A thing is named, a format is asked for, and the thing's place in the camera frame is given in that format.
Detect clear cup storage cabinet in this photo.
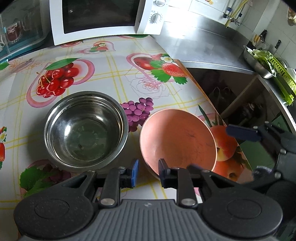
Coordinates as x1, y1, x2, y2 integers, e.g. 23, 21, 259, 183
1, 0, 51, 62

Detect stainless steel counter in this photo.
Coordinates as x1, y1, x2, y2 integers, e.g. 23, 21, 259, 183
153, 22, 295, 133

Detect fruit print tablecloth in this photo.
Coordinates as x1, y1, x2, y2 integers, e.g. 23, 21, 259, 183
1, 36, 251, 240

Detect white microwave oven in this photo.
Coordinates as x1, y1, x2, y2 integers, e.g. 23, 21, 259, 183
49, 0, 168, 45

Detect green dish rack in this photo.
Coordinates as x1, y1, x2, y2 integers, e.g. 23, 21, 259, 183
267, 54, 295, 105

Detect pink plastic bowl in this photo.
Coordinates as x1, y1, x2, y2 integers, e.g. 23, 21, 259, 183
139, 109, 217, 178

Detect stainless steel bowl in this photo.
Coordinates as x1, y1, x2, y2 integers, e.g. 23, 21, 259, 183
44, 91, 128, 173

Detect steel tray with greens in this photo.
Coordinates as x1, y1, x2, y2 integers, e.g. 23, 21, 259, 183
243, 45, 276, 79

